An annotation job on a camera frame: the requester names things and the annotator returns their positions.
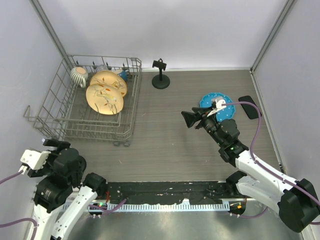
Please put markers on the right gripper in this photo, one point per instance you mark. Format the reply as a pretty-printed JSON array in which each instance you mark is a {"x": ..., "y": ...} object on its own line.
[{"x": 191, "y": 118}]

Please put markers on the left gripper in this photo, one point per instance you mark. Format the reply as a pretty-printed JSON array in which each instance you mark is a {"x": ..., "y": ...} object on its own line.
[{"x": 58, "y": 143}]

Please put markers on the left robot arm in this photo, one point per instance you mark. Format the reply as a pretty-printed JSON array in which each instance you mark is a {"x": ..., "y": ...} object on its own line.
[{"x": 64, "y": 193}]

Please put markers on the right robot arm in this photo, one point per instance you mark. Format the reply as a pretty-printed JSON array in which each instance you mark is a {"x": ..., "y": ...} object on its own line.
[{"x": 295, "y": 201}]

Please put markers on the far black phone stand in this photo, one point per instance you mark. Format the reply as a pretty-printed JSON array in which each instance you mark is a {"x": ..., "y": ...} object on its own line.
[{"x": 160, "y": 81}]

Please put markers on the black phone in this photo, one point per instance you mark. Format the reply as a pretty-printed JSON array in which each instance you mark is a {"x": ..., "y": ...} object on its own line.
[{"x": 250, "y": 111}]

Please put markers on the blue polka dot plate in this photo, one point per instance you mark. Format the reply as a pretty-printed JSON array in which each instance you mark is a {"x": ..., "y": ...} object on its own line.
[{"x": 205, "y": 102}]

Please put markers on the striped white mug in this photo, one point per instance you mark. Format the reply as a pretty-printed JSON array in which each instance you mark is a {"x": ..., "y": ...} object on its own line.
[{"x": 79, "y": 76}]

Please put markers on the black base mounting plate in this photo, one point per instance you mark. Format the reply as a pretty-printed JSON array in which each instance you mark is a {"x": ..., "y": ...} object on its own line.
[{"x": 167, "y": 192}]

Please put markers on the blue ceramic cup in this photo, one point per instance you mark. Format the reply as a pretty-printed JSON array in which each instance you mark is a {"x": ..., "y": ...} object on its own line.
[{"x": 122, "y": 73}]

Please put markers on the rear yellow bird plate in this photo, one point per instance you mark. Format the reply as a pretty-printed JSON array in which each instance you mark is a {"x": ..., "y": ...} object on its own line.
[{"x": 110, "y": 78}]

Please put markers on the clear glass in rack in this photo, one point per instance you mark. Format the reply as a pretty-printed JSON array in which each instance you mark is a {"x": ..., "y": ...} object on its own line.
[{"x": 102, "y": 67}]

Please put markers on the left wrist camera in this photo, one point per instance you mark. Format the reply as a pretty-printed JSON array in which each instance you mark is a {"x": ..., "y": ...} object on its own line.
[{"x": 33, "y": 160}]

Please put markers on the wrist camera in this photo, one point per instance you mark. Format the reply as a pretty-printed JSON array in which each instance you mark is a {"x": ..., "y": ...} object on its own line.
[
  {"x": 33, "y": 160},
  {"x": 220, "y": 108}
]

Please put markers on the grey wire dish rack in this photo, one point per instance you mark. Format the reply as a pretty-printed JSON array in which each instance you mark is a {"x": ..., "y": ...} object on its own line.
[{"x": 65, "y": 113}]

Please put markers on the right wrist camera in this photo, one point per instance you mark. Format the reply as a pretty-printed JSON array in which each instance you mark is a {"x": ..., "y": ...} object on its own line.
[{"x": 220, "y": 108}]

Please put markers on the white cable duct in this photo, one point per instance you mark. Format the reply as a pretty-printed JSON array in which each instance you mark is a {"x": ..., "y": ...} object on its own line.
[{"x": 185, "y": 206}]

